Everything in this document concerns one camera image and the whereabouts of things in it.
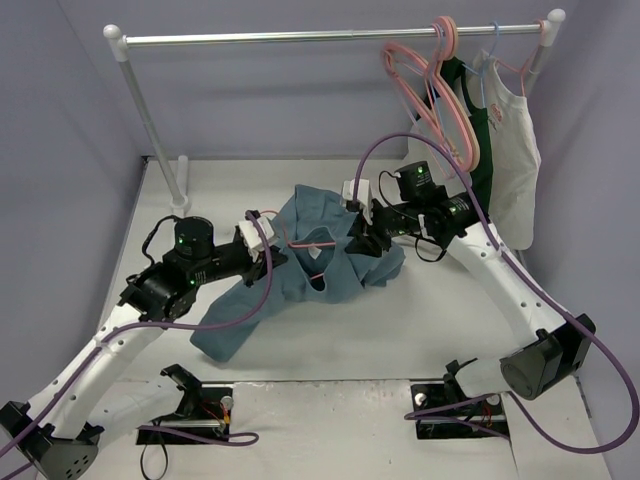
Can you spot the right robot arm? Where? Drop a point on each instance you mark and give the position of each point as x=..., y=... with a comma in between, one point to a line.
x=550, y=343

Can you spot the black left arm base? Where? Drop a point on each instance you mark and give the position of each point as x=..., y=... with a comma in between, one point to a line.
x=210, y=420

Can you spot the pink hanger at rack end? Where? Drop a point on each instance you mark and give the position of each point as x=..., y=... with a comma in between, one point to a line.
x=522, y=70

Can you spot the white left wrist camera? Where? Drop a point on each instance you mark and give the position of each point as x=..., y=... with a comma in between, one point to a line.
x=257, y=234

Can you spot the blue wire hanger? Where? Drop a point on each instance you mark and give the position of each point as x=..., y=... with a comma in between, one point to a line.
x=476, y=77

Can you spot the white t shirt on hanger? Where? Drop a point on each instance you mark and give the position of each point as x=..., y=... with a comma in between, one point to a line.
x=516, y=160

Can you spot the green t shirt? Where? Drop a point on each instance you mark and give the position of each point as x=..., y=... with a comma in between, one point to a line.
x=466, y=125

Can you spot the thin pink wire hanger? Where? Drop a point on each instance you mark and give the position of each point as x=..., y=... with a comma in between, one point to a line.
x=273, y=214

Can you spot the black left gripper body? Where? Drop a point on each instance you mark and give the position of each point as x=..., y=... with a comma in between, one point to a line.
x=261, y=265

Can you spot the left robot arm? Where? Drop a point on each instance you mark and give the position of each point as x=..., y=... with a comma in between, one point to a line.
x=61, y=430

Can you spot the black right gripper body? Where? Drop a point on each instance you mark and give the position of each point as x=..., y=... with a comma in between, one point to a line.
x=364, y=232

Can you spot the pink hanger behind thick one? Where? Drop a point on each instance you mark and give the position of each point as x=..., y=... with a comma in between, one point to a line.
x=422, y=109

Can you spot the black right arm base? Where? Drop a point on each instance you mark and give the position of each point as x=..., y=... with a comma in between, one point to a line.
x=442, y=414

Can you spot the blue t shirt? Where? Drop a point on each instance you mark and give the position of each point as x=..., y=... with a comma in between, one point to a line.
x=331, y=276

